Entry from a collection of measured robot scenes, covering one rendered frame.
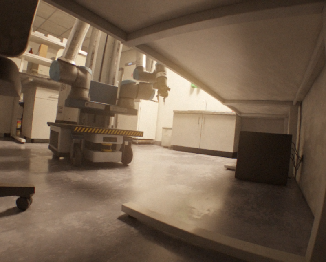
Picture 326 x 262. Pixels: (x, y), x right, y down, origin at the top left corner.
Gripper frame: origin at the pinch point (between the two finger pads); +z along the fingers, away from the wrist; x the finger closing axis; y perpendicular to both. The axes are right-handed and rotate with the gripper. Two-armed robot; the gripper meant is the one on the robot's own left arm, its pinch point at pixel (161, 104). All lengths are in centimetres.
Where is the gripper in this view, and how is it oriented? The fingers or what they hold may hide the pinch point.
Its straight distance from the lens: 129.3
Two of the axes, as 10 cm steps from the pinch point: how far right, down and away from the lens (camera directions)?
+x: 7.8, 2.0, 6.0
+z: 0.8, 9.1, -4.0
